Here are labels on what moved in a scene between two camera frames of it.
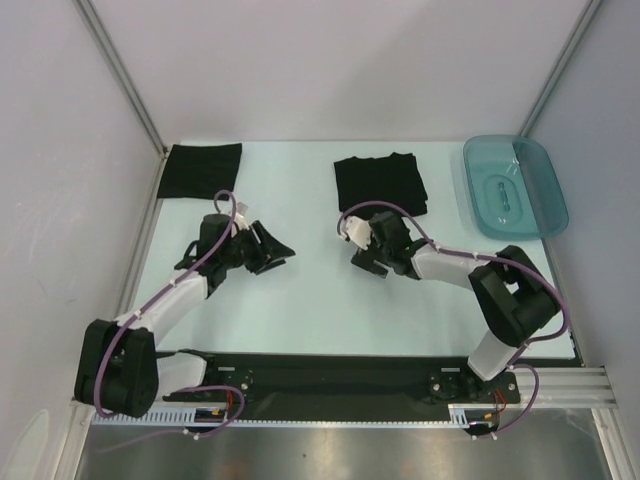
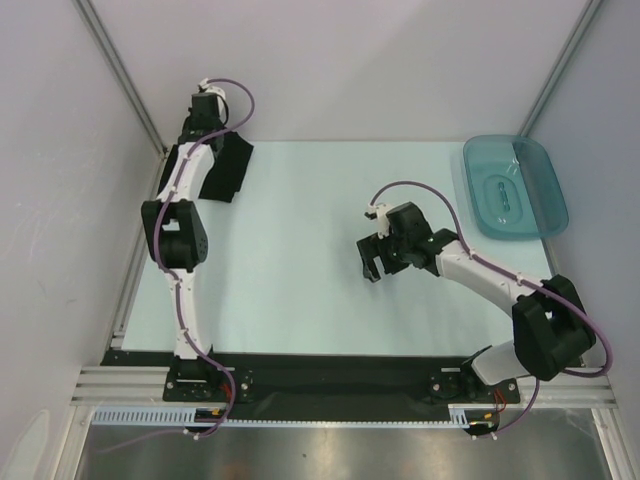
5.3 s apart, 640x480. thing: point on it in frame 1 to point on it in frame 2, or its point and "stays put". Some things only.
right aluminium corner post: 579,28 stays put
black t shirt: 394,179 to 228,171
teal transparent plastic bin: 514,188 stays put
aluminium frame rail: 568,388 stays put
